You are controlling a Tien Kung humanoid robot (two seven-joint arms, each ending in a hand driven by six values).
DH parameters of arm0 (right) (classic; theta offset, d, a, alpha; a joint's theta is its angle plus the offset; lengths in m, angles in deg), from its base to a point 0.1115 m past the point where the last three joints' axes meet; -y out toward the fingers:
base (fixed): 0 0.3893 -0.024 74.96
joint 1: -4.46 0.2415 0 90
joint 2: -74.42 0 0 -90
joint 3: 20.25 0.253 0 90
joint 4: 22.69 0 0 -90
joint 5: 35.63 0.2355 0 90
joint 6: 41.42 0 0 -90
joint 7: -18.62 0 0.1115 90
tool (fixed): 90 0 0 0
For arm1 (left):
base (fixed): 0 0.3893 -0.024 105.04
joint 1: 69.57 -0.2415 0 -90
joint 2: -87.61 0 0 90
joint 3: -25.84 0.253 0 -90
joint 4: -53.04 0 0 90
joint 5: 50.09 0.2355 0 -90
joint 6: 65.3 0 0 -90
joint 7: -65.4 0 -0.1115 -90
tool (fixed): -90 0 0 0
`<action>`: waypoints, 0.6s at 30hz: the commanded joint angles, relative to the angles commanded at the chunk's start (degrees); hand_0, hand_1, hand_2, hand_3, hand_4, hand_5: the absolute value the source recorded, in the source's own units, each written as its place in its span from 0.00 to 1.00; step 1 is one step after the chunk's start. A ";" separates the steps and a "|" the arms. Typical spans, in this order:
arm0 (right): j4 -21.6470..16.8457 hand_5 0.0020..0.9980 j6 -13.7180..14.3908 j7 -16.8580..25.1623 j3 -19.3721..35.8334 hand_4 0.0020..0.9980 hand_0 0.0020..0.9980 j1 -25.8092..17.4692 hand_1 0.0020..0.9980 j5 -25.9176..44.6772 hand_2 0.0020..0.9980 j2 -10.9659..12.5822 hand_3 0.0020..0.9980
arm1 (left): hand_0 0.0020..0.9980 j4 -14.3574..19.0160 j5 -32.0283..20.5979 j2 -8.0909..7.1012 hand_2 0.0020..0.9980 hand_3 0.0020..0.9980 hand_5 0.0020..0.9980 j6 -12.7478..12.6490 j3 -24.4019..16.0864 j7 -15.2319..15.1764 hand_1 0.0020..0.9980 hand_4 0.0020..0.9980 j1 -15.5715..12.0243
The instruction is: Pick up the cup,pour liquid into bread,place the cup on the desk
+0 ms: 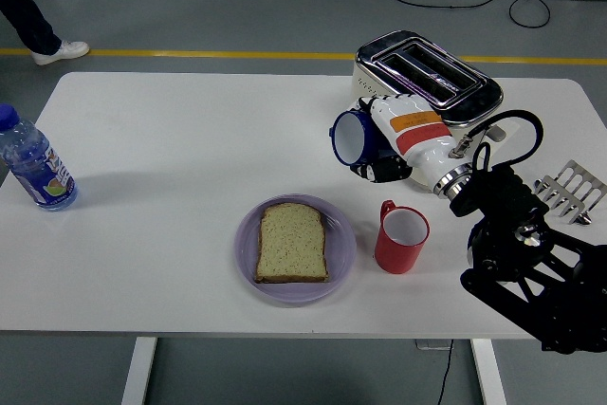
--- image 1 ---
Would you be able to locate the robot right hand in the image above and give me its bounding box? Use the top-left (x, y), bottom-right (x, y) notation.
top-left (348, 94), bottom-right (470, 186)

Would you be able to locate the blue cup white inside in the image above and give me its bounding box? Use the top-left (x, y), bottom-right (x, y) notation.
top-left (330, 109), bottom-right (385, 167)

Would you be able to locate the red cup white inside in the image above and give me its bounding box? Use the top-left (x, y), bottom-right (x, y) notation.
top-left (373, 199), bottom-right (431, 276)

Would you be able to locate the slice of bread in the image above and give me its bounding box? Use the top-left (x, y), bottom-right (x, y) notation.
top-left (253, 202), bottom-right (331, 285)

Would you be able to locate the cream toaster chrome top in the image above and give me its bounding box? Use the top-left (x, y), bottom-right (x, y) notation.
top-left (351, 29), bottom-right (507, 193)

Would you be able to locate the purple round plate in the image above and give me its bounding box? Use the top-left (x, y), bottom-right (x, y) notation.
top-left (234, 193), bottom-right (358, 308)

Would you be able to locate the silver metal toast rack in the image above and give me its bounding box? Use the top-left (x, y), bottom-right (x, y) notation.
top-left (532, 159), bottom-right (607, 226)

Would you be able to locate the white table leg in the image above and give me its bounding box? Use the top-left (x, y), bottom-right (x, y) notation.
top-left (469, 339), bottom-right (507, 405)
top-left (120, 337), bottom-right (158, 405)

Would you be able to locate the person's white shoe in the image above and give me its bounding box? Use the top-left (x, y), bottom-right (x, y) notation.
top-left (31, 40), bottom-right (90, 66)

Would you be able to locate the clear water bottle blue cap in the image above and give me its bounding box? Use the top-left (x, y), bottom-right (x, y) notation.
top-left (0, 103), bottom-right (80, 212)

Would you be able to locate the person's leg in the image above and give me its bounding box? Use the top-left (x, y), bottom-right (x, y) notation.
top-left (0, 0), bottom-right (63, 56)

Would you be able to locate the thin black cable under table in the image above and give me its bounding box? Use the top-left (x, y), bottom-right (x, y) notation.
top-left (435, 339), bottom-right (455, 405)

